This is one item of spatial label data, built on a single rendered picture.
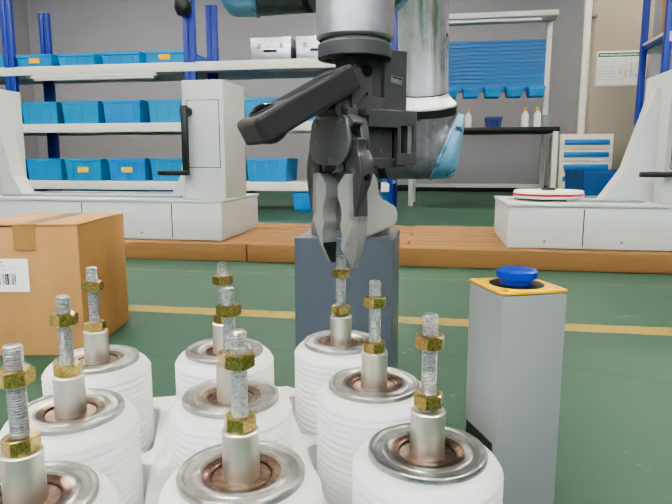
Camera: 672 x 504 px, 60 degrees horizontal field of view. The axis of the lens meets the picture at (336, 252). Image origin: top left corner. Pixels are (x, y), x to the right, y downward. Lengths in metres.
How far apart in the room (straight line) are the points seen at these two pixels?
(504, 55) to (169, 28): 5.42
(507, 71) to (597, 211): 4.12
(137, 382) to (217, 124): 2.25
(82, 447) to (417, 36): 0.80
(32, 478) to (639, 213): 2.47
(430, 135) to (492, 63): 5.55
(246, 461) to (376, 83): 0.38
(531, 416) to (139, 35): 9.78
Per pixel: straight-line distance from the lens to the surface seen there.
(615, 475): 0.96
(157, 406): 0.67
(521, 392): 0.61
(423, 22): 1.03
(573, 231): 2.59
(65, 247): 1.42
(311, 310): 1.08
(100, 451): 0.46
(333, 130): 0.57
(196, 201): 2.73
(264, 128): 0.51
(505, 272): 0.60
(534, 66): 6.62
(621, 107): 6.91
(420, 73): 1.03
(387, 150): 0.58
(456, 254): 2.46
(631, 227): 2.64
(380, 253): 1.04
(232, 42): 9.56
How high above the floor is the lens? 0.44
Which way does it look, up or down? 9 degrees down
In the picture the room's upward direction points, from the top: straight up
